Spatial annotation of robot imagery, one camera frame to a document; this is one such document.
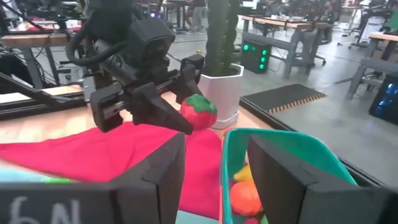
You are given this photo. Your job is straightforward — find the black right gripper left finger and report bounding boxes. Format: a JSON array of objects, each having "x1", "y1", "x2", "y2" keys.
[{"x1": 0, "y1": 133, "x2": 187, "y2": 224}]

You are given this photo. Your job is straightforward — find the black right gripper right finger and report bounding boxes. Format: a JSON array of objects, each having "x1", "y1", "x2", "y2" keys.
[{"x1": 247, "y1": 134, "x2": 398, "y2": 224}]

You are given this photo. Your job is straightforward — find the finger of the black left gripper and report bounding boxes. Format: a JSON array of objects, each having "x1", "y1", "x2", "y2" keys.
[
  {"x1": 132, "y1": 82, "x2": 194, "y2": 135},
  {"x1": 174, "y1": 63, "x2": 203, "y2": 103}
]

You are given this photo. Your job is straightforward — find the red toy strawberry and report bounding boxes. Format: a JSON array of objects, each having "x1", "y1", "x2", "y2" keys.
[{"x1": 179, "y1": 94, "x2": 218, "y2": 131}]

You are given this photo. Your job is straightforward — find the green toy pear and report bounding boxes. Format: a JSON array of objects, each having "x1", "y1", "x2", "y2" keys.
[{"x1": 40, "y1": 177, "x2": 75, "y2": 184}]

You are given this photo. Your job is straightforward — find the orange toy mandarin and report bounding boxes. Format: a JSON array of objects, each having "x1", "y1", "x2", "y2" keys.
[{"x1": 229, "y1": 181, "x2": 264, "y2": 217}]

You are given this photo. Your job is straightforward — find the yellow toy lemon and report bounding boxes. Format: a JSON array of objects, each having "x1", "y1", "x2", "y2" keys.
[{"x1": 233, "y1": 164, "x2": 253, "y2": 183}]

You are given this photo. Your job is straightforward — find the red cloth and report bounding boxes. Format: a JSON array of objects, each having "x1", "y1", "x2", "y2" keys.
[{"x1": 0, "y1": 121, "x2": 223, "y2": 220}]

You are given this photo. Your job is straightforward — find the teal basket with orange rim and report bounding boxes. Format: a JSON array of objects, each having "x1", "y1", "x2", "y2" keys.
[{"x1": 219, "y1": 127, "x2": 358, "y2": 224}]

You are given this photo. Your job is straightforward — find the tall green cactus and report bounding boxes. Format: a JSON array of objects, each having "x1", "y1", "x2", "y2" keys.
[{"x1": 203, "y1": 0, "x2": 242, "y2": 77}]

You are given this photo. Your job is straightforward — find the person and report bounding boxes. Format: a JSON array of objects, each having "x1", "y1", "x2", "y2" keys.
[{"x1": 191, "y1": 0, "x2": 208, "y2": 32}]

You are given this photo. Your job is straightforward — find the black computer with green lights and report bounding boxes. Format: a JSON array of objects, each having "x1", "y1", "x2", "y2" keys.
[{"x1": 241, "y1": 40, "x2": 272, "y2": 75}]

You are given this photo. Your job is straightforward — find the light blue cloth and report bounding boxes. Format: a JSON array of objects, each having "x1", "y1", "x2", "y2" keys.
[{"x1": 0, "y1": 166, "x2": 220, "y2": 224}]

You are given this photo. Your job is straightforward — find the black floor mat yellow stripes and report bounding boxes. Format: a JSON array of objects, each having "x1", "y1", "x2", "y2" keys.
[{"x1": 241, "y1": 83, "x2": 326, "y2": 114}]

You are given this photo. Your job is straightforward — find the wooden workbench grey legs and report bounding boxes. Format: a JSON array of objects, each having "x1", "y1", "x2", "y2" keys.
[{"x1": 239, "y1": 14, "x2": 333, "y2": 78}]

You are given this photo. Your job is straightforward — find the computer with blue lights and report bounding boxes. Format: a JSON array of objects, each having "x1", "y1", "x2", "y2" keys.
[{"x1": 368, "y1": 73, "x2": 398, "y2": 125}]

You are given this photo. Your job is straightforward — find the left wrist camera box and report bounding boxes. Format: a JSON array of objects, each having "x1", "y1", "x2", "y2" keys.
[{"x1": 124, "y1": 18, "x2": 177, "y2": 74}]

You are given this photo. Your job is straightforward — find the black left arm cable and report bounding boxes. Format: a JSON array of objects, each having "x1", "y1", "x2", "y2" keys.
[{"x1": 65, "y1": 17, "x2": 128, "y2": 68}]

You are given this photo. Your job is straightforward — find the black aluminium table frame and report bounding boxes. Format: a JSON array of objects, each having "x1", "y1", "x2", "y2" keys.
[{"x1": 0, "y1": 71, "x2": 398, "y2": 190}]

